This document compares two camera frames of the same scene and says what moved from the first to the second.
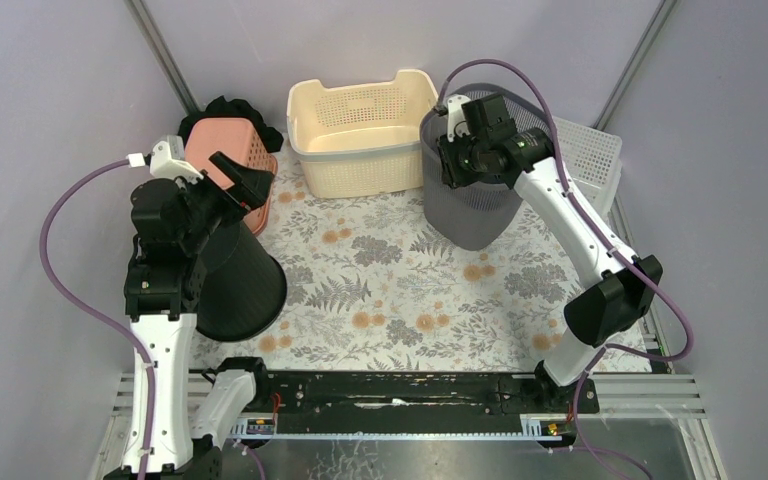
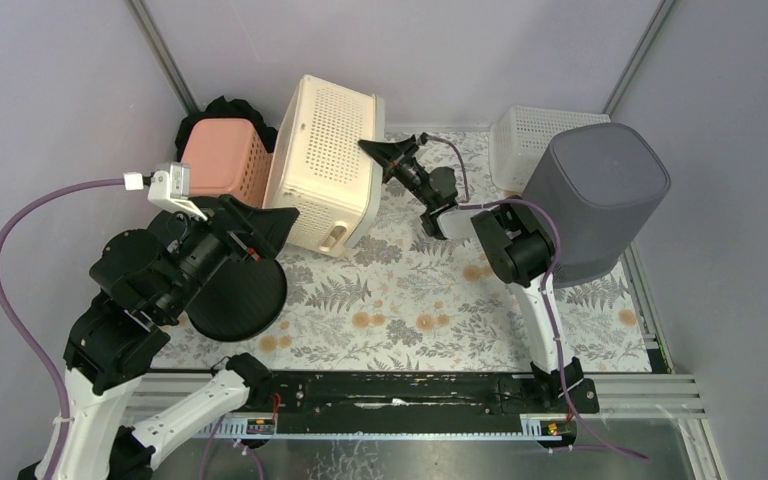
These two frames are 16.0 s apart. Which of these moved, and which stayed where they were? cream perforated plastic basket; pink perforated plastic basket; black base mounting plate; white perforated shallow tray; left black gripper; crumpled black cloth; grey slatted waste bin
Moved: cream perforated plastic basket; grey slatted waste bin; white perforated shallow tray; left black gripper
Stayed: crumpled black cloth; pink perforated plastic basket; black base mounting plate
